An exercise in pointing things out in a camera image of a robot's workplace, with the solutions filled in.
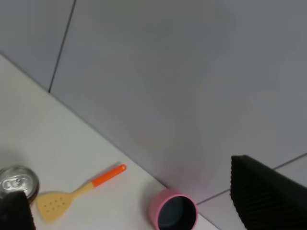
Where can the pink cup dark inside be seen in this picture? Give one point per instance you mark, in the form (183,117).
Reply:
(172,210)

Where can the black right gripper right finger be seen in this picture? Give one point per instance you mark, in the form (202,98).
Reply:
(265,199)

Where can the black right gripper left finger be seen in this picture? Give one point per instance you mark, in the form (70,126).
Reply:
(15,212)

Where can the yellow spatula orange handle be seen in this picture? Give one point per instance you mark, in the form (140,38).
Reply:
(52,205)

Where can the red drink can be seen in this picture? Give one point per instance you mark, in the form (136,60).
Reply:
(18,178)

